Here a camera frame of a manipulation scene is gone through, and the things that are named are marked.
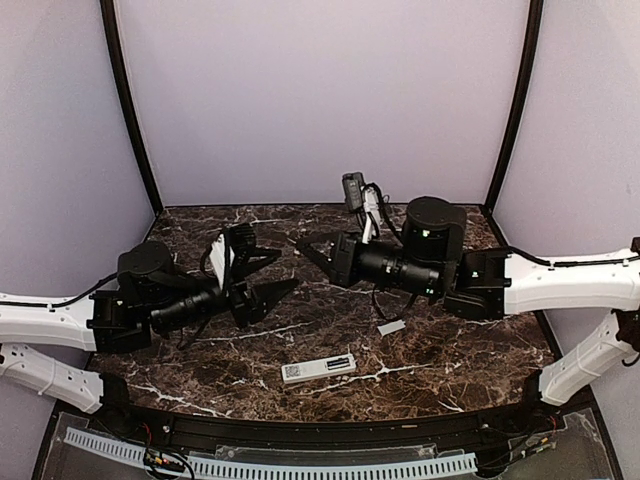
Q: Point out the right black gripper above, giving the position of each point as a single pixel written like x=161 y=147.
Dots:
x=342 y=264

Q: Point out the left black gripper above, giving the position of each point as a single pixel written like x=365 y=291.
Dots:
x=258 y=305

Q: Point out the white remote control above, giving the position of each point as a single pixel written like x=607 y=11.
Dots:
x=314 y=369

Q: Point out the grey battery cover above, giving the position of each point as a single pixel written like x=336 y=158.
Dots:
x=391 y=327

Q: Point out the blue battery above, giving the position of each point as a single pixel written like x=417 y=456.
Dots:
x=338 y=363

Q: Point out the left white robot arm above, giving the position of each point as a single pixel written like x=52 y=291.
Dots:
x=146 y=296

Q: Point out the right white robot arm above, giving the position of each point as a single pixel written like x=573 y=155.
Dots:
x=490 y=284

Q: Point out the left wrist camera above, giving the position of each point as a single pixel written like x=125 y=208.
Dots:
x=217 y=261

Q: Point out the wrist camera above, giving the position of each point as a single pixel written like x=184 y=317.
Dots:
x=366 y=201
x=217 y=261

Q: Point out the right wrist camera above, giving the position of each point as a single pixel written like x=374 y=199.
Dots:
x=366 y=201

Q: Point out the white cable duct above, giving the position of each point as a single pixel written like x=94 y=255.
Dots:
x=196 y=466

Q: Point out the black front rail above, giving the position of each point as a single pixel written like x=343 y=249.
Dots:
x=485 y=429

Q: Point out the left black frame post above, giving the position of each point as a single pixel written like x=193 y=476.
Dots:
x=126 y=101

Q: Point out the black frame post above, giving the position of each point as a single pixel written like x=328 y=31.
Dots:
x=519 y=98
x=126 y=101

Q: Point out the right black frame post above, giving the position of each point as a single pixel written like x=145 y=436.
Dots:
x=519 y=98

